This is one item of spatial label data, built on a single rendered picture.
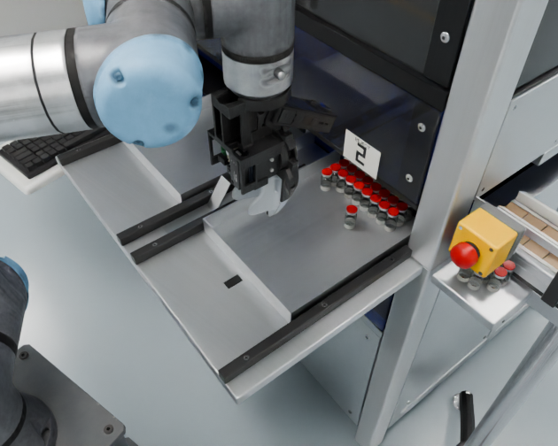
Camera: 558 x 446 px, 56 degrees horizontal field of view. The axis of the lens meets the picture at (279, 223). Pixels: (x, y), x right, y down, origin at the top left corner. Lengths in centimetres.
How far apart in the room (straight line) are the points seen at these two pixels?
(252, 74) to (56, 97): 21
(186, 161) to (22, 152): 42
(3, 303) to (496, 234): 72
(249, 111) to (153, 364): 139
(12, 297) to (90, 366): 109
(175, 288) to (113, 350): 104
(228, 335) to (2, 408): 32
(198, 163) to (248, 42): 63
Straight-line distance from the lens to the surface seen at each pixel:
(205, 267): 93
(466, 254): 82
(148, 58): 37
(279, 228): 98
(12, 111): 42
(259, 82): 55
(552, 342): 110
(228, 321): 86
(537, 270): 96
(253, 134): 60
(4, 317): 84
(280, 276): 91
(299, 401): 176
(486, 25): 70
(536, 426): 190
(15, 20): 143
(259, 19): 52
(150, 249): 95
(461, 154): 78
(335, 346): 143
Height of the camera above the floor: 160
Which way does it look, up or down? 47 degrees down
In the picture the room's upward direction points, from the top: straight up
